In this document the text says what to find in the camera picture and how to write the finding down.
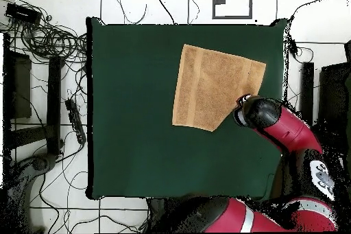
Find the dark monitor panel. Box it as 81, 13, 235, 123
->
317, 62, 351, 136

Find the gray tripod base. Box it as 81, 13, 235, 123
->
25, 152, 58, 176

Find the dark flat panel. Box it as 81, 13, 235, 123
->
10, 51, 32, 119

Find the black power strip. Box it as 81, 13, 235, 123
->
64, 98, 87, 145

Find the black box with cables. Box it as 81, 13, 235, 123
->
5, 2, 43, 26

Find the black stand frame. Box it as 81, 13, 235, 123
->
2, 32, 65, 158

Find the dark green tablecloth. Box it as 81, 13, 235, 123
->
85, 16, 289, 201

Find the black upright bar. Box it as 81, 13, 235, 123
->
300, 62, 315, 125

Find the tan terry towel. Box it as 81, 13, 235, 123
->
171, 43, 267, 132

